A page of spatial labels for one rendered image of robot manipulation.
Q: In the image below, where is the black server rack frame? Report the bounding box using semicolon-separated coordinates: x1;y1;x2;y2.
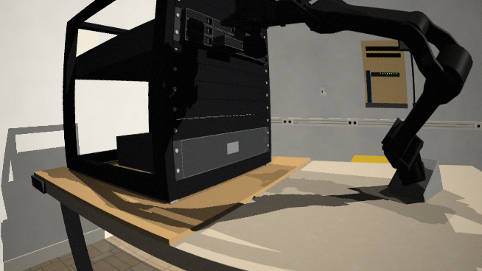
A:
63;0;271;204

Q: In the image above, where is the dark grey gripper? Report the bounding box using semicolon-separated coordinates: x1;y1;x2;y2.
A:
220;0;286;58

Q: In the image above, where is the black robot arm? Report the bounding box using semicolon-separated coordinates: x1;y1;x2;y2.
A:
235;0;473;186

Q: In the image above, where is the light brown wooden board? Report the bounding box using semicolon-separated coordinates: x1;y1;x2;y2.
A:
34;156;310;245

